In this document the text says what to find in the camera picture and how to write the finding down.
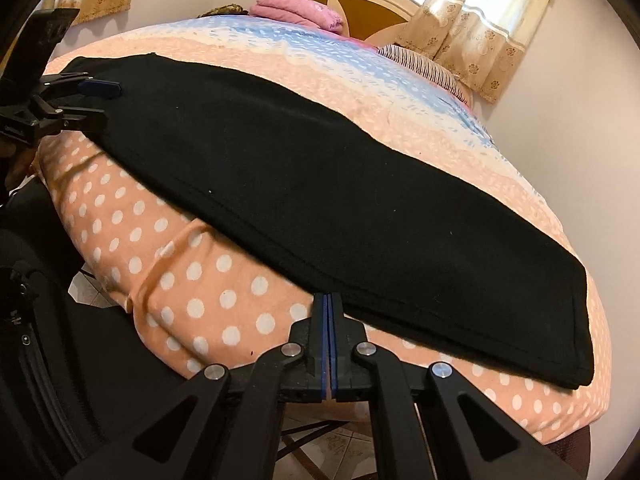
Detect black pants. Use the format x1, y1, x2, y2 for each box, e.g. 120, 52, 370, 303
68, 53, 594, 389

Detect person's left hand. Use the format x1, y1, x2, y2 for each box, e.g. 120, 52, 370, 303
1, 140, 37, 191

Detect polka dot bed cover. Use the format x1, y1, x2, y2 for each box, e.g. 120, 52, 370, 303
36, 18, 612, 443

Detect folded pink blanket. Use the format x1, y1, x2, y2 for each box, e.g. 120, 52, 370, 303
248, 0, 345, 35

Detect cream wooden headboard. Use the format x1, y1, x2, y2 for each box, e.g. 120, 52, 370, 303
314, 0, 420, 47

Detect striped pillow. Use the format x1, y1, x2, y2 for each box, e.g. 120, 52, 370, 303
376, 44, 473, 108

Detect beige curtain behind headboard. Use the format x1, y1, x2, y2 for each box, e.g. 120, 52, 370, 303
395, 0, 552, 104

